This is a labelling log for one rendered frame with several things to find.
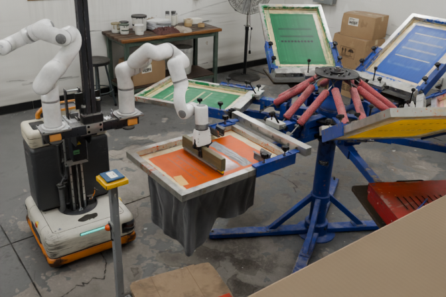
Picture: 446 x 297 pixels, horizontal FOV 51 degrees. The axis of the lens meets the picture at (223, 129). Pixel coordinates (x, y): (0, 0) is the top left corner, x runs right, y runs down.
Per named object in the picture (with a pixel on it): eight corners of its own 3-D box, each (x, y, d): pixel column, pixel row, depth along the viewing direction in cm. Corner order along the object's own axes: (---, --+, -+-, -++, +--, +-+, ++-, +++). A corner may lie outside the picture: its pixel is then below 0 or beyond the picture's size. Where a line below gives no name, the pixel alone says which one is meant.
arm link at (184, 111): (176, 79, 264) (188, 115, 269) (165, 85, 253) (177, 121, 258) (190, 76, 260) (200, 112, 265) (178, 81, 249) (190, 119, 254)
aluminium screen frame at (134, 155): (181, 202, 231) (181, 195, 230) (126, 157, 273) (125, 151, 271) (294, 160, 276) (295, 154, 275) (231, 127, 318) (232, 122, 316)
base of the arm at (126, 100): (111, 109, 290) (109, 85, 284) (130, 105, 297) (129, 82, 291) (121, 117, 279) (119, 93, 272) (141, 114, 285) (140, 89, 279)
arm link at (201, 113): (179, 104, 260) (187, 99, 268) (180, 122, 263) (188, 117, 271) (204, 107, 254) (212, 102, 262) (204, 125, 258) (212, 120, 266)
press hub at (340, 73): (316, 253, 348) (342, 79, 294) (280, 227, 376) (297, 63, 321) (350, 235, 370) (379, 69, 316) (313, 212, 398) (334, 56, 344)
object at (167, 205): (188, 258, 258) (188, 191, 241) (147, 220, 290) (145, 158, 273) (192, 256, 260) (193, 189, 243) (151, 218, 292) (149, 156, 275)
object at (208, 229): (191, 256, 259) (192, 190, 242) (188, 252, 262) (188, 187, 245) (254, 228, 286) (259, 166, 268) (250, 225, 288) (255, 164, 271)
